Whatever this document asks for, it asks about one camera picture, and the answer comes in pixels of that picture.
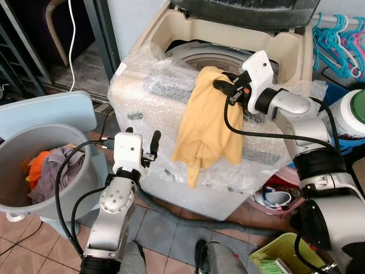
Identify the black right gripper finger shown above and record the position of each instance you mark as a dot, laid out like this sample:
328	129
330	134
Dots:
222	87
231	75

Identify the yellow garment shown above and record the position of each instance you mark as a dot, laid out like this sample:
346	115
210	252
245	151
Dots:
202	131

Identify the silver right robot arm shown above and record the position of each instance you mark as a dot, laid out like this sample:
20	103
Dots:
331	211

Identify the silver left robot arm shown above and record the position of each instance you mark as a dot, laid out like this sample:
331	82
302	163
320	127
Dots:
114	205

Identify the beige top-load washing machine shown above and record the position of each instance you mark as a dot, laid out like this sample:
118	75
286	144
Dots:
165	28

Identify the clear bubble wrap sheet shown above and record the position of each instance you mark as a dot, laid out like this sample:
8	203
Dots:
148	108

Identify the grey washer drum rim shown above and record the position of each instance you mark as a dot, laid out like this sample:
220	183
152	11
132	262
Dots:
199	56

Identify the dark grey washer lid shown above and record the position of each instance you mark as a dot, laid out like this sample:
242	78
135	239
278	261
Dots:
245	11

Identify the light blue basket lid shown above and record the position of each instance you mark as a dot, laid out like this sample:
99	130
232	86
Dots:
45	114

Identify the grey lilac garment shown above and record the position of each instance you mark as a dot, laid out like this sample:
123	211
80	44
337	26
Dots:
57	177

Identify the orange cloth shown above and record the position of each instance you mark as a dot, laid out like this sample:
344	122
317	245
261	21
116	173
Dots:
40	165

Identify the grey left robot leg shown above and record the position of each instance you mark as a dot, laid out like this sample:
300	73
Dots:
136	260

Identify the grey robot leg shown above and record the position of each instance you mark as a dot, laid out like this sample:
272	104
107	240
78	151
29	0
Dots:
136	260
222	260

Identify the white jar green lid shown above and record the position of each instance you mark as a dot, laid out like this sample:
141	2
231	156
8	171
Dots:
345	117

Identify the blue plastic basin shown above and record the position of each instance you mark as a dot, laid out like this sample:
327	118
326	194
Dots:
351	144

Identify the grey plastic laundry basket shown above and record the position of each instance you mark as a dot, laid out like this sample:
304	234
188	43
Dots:
17	171

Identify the grey right robot leg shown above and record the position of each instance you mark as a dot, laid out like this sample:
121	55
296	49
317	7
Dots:
222	260

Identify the yellow-green plastic basket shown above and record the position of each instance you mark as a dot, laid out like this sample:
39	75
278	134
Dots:
279	254

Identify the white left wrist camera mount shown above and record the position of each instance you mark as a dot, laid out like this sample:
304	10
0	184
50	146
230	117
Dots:
128	151

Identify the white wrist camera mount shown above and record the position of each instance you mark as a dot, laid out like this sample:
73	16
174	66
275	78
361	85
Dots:
258	71
128	151

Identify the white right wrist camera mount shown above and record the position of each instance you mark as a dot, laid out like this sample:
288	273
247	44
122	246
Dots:
258	71

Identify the dark metal door frame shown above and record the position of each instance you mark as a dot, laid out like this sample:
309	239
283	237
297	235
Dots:
100	40

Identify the white hanger rail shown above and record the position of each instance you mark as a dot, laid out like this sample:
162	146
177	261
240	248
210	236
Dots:
319	20

